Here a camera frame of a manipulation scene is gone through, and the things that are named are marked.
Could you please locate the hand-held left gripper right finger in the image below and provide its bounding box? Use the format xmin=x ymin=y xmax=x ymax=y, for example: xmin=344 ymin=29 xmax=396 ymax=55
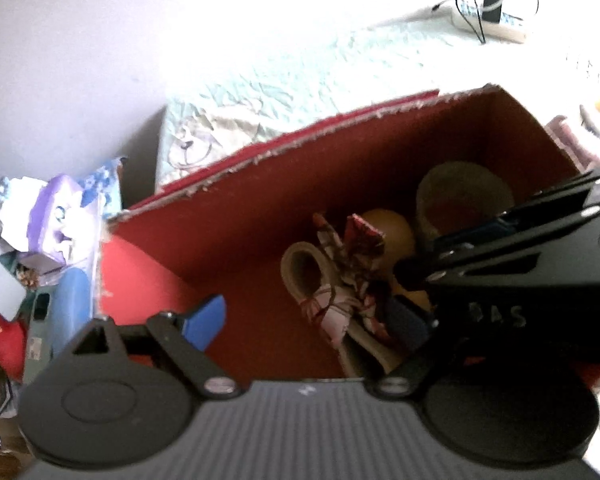
xmin=372 ymin=296 xmax=441 ymax=401

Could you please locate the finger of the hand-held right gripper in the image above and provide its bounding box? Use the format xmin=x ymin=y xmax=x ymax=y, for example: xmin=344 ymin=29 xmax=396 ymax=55
xmin=396 ymin=211 xmax=587 ymax=292
xmin=431 ymin=161 xmax=600 ymax=254

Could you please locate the tan round cup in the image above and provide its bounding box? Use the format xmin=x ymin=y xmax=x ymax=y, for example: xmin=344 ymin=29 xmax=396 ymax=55
xmin=415 ymin=161 xmax=516 ymax=246

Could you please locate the white power strip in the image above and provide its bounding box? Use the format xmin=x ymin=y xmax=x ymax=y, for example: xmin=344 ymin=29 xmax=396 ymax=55
xmin=450 ymin=2 xmax=528 ymax=43

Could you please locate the red cloth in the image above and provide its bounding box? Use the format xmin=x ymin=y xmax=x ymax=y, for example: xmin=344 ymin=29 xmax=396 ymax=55
xmin=0 ymin=310 xmax=28 ymax=381

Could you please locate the purple white packet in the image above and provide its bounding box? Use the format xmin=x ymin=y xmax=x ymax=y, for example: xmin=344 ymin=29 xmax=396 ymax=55
xmin=17 ymin=174 xmax=106 ymax=266

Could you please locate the white blue crumpled wrapper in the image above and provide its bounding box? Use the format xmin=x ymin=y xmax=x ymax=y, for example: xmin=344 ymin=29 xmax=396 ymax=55
xmin=0 ymin=175 xmax=36 ymax=251

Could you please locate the pink plush cloth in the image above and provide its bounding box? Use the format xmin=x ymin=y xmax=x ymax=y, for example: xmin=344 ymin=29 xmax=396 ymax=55
xmin=545 ymin=115 xmax=600 ymax=176

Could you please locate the blue floral printed cloth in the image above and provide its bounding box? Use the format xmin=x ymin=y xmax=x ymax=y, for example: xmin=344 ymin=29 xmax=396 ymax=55
xmin=77 ymin=157 xmax=128 ymax=211

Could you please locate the orange-brown gourd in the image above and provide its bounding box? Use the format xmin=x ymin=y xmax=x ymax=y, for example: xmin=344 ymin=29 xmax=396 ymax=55
xmin=357 ymin=208 xmax=433 ymax=311

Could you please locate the white card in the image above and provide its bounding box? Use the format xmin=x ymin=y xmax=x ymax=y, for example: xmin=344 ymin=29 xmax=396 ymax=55
xmin=0 ymin=255 xmax=26 ymax=321

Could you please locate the large red cardboard box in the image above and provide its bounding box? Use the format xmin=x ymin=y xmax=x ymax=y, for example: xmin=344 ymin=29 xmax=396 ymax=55
xmin=100 ymin=84 xmax=600 ymax=396

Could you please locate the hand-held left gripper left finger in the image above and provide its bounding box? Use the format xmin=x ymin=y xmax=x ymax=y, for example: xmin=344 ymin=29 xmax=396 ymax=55
xmin=72 ymin=294 xmax=243 ymax=401

